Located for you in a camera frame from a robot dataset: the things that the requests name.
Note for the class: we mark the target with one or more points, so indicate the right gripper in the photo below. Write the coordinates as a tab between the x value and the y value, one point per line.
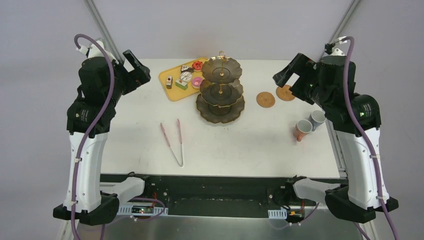
298	78

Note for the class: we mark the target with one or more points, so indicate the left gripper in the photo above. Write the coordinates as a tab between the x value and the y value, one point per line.
131	71

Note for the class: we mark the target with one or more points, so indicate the yellow serving tray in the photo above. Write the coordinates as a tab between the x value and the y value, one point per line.
175	88

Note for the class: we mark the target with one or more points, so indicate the white glazed donut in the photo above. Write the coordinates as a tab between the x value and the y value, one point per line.
186	76

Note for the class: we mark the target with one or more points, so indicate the pink frosted donut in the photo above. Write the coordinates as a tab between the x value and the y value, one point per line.
196	82

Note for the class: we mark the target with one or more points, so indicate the pink handled metal tongs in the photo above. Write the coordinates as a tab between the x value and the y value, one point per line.
178	156

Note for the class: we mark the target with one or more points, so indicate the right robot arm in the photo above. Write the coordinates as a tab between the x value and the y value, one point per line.
356	120

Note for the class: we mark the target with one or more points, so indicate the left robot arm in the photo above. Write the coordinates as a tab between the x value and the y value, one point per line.
103	81

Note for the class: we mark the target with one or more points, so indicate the woven round coaster right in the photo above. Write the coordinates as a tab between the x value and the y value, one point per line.
284	93

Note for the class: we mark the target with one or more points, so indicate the woven round coaster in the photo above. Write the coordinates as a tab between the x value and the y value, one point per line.
265	99
284	93

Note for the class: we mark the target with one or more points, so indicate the blue ceramic cup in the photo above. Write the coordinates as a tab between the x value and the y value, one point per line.
317	118

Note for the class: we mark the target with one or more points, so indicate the orange ceramic cup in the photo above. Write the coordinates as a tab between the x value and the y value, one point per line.
302	128

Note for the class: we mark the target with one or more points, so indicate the woven round coaster left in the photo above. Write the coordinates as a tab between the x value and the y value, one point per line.
265	99

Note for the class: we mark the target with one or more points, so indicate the green layered cake piece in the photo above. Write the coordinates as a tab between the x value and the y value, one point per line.
181	84

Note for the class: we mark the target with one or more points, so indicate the chocolate cake slice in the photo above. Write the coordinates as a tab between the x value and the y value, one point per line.
185	68

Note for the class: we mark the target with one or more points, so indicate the red strawberry tart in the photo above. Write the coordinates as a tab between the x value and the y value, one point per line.
197	66

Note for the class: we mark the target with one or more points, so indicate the three tier dark cake stand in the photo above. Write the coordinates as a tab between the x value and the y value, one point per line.
220	99

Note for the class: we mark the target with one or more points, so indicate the left aluminium frame post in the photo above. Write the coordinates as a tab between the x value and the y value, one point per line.
101	26

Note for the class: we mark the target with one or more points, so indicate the aluminium frame post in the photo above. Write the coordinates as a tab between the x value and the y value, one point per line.
354	4
101	26

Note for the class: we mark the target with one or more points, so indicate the right aluminium frame post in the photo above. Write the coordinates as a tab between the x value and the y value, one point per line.
354	4

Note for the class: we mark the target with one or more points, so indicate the black mounting base plate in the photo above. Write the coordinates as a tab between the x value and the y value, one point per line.
218	196

